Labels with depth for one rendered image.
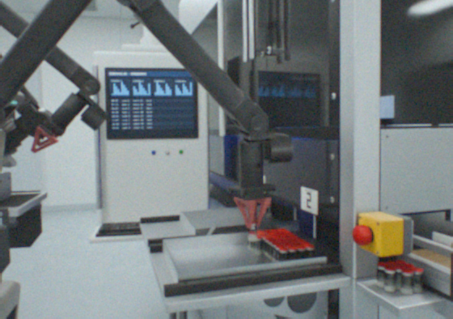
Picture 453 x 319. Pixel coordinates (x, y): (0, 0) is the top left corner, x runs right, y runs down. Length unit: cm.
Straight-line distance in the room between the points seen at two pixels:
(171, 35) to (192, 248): 57
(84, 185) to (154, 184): 462
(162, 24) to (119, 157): 100
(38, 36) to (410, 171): 81
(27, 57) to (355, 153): 67
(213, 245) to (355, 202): 43
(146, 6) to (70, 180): 564
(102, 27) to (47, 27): 565
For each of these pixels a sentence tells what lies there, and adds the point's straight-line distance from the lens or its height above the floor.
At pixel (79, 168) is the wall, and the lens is 631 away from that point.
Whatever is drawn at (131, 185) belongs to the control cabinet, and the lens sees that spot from 174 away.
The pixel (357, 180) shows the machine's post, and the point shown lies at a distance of 86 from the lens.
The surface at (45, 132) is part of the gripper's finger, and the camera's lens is 121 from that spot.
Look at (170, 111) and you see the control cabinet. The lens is 172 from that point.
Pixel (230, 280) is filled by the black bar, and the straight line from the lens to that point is 84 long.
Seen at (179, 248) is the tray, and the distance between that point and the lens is 108.
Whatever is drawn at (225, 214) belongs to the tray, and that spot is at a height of 89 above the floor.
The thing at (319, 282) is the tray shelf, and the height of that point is 88.
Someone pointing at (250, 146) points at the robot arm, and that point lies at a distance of 89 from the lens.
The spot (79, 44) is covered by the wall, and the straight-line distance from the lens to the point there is 641.
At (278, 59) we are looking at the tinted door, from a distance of 123.
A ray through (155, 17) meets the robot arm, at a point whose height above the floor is 143.
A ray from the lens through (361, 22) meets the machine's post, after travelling 89.
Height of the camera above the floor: 121
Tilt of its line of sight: 3 degrees down
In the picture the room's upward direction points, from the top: 1 degrees counter-clockwise
